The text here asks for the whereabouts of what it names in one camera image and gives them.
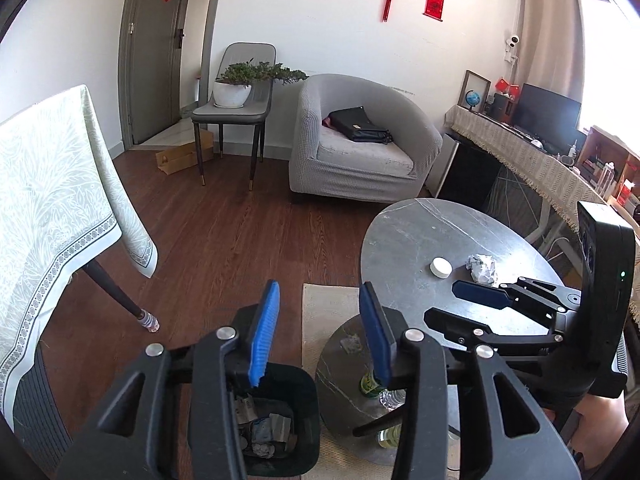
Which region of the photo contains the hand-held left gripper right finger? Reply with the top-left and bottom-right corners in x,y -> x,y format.
359,281 -> 583,480

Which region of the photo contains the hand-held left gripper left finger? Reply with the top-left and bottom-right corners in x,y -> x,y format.
55,280 -> 281,480

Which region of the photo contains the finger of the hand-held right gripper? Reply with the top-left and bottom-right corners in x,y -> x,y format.
424,307 -> 566,361
452,276 -> 583,321

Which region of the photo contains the white paper ball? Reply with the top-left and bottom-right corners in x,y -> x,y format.
466,254 -> 499,283

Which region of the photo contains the black trash bin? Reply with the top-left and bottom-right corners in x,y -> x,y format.
232,364 -> 321,478

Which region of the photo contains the person's right forearm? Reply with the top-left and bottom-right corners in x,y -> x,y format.
570,394 -> 630,461

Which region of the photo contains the green glass bottle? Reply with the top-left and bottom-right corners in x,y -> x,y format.
360,367 -> 386,401

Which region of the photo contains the grey mesh office chair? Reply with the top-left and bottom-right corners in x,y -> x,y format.
610,332 -> 632,376

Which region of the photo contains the beige rug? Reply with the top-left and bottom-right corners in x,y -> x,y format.
301,282 -> 461,480

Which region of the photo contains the round grey marble table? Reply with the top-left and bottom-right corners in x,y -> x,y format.
360,198 -> 583,361

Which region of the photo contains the bottle with yellow liquid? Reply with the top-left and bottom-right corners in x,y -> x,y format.
375,422 -> 403,448

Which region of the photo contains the black cabinet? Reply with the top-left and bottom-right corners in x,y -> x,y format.
430,130 -> 503,211

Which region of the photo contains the desk with lace cloth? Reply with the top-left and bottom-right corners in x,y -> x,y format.
444,104 -> 640,331

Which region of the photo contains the dark table leg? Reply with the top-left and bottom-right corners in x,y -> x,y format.
82,260 -> 160,335

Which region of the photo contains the wooden bookshelf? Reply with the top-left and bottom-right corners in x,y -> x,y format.
575,125 -> 640,221

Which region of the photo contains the grey armchair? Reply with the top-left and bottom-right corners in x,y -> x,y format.
289,74 -> 444,203

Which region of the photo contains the dark wooden box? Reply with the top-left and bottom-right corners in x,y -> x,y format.
487,94 -> 516,123

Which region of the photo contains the flat cardboard box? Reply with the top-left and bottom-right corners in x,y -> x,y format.
156,130 -> 215,176

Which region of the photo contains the black computer monitor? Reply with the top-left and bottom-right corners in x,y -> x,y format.
512,83 -> 583,141

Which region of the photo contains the black leather bag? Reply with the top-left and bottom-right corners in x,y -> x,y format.
327,106 -> 394,143

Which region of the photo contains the grey dining chair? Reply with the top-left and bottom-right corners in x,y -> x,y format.
191,42 -> 278,192

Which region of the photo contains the grey ribbed chair back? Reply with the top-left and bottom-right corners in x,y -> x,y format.
12,345 -> 76,476

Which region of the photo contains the potted plant in white pot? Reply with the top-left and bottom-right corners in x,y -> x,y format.
213,60 -> 309,109

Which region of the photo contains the bright window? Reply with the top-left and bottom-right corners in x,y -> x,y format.
580,0 -> 640,131

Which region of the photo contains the pale green patterned tablecloth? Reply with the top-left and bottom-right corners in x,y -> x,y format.
0,85 -> 160,416

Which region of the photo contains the beige curtain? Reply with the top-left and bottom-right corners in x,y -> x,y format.
515,0 -> 586,126

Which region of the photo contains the grey door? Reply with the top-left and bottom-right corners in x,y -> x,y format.
120,0 -> 198,146

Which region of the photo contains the wooden picture frame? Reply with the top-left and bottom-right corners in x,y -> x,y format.
457,70 -> 493,111

